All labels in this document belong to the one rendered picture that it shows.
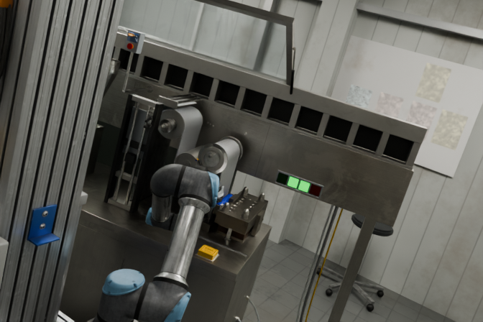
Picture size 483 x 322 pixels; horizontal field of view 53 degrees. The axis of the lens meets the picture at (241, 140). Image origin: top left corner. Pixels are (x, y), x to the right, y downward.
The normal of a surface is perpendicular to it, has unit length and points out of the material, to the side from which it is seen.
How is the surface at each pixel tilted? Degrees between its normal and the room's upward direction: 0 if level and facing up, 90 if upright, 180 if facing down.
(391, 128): 90
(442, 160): 90
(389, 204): 90
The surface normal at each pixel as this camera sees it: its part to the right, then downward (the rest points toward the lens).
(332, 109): -0.28, 0.14
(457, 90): -0.47, 0.06
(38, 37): 0.84, 0.34
